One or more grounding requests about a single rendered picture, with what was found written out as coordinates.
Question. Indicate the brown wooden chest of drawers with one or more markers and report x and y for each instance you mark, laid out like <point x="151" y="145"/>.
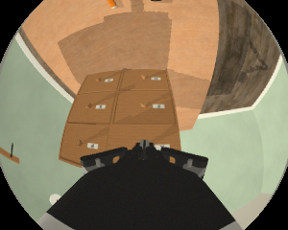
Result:
<point x="113" y="111"/>

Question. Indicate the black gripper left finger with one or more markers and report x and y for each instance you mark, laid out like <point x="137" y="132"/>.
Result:
<point x="105" y="158"/>

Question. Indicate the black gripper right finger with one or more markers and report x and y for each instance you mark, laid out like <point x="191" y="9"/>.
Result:
<point x="192" y="162"/>

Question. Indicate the brown wooden drawer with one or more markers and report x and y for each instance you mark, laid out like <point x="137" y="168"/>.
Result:
<point x="107" y="82"/>
<point x="88" y="140"/>
<point x="157" y="109"/>
<point x="128" y="135"/>
<point x="150" y="80"/>
<point x="94" y="109"/>

